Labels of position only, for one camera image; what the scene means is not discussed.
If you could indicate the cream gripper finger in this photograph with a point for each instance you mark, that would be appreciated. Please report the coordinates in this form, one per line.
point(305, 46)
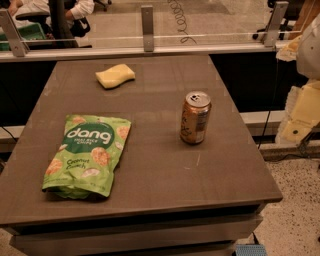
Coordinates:
point(289, 51)
point(301, 114)

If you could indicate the green rice chip bag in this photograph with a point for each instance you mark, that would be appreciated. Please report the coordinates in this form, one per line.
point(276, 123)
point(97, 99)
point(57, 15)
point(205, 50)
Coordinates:
point(87, 157)

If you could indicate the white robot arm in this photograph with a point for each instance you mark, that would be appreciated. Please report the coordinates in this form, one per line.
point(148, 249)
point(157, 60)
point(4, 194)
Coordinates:
point(308, 54)

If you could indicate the yellow sponge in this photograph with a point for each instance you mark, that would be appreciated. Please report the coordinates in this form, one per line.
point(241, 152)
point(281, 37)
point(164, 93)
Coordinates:
point(115, 76)

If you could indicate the orange soda can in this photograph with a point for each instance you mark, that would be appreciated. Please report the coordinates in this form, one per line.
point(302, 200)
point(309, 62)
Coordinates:
point(195, 117)

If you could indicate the grey table drawer unit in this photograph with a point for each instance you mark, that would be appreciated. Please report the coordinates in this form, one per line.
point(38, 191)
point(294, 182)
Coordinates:
point(207, 235)

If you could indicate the glass barrier panel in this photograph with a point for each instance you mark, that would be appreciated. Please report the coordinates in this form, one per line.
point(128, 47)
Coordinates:
point(187, 25)

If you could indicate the green plastic bin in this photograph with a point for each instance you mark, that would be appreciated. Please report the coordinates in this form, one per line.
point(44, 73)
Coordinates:
point(29, 32)

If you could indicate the right metal glass bracket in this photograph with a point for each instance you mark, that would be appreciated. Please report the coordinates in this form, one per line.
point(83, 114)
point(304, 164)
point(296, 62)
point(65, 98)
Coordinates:
point(272, 29)

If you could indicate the metal glass bracket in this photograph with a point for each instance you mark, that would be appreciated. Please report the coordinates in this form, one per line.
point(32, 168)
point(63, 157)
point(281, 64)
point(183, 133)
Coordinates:
point(272, 29)
point(147, 27)
point(17, 46)

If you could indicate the middle metal glass bracket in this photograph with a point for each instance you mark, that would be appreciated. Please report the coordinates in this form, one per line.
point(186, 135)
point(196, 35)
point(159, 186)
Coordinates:
point(147, 27)

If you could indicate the left metal glass bracket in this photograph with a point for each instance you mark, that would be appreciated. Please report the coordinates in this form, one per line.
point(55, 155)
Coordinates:
point(17, 46)

